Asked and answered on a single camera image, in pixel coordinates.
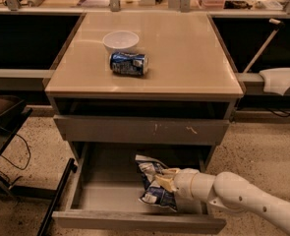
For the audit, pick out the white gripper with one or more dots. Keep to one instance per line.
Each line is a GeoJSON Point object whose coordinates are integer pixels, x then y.
{"type": "Point", "coordinates": [183, 183]}

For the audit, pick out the blue chip bag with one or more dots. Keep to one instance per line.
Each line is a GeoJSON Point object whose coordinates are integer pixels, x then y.
{"type": "Point", "coordinates": [154, 193]}

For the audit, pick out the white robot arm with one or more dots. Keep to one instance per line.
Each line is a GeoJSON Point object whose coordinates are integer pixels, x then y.
{"type": "Point", "coordinates": [227, 191]}

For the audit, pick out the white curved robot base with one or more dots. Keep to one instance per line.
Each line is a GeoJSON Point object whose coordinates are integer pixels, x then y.
{"type": "Point", "coordinates": [276, 80]}

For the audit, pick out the open grey lower drawer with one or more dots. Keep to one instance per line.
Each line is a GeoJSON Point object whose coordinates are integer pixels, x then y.
{"type": "Point", "coordinates": [108, 183]}

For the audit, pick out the grey drawer cabinet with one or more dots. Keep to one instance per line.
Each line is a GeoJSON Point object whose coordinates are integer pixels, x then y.
{"type": "Point", "coordinates": [188, 77]}

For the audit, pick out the closed grey upper drawer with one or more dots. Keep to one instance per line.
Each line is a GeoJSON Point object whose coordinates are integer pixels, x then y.
{"type": "Point", "coordinates": [137, 130]}

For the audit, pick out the blue soda can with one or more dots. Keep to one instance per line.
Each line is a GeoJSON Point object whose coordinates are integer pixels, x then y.
{"type": "Point", "coordinates": [130, 64]}

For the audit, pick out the white bowl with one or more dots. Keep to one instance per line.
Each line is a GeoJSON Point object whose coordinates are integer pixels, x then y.
{"type": "Point", "coordinates": [120, 40]}

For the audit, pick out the black cart on left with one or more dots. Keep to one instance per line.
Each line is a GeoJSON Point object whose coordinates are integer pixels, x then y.
{"type": "Point", "coordinates": [13, 114]}

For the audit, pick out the white stick with cap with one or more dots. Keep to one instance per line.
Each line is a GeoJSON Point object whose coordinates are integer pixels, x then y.
{"type": "Point", "coordinates": [277, 26]}

